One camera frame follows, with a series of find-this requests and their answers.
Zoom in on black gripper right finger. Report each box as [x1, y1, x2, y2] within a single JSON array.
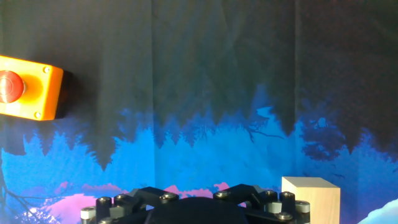
[[213, 183, 312, 224]]

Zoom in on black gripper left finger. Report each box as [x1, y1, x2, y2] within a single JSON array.
[[80, 186, 180, 224]]

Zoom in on small wooden block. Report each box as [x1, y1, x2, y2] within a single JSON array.
[[281, 176, 341, 224]]

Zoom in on blue black printed cloth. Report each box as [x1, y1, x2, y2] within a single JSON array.
[[0, 0, 398, 224]]

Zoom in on orange box red button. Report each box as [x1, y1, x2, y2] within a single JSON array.
[[0, 55, 75, 122]]

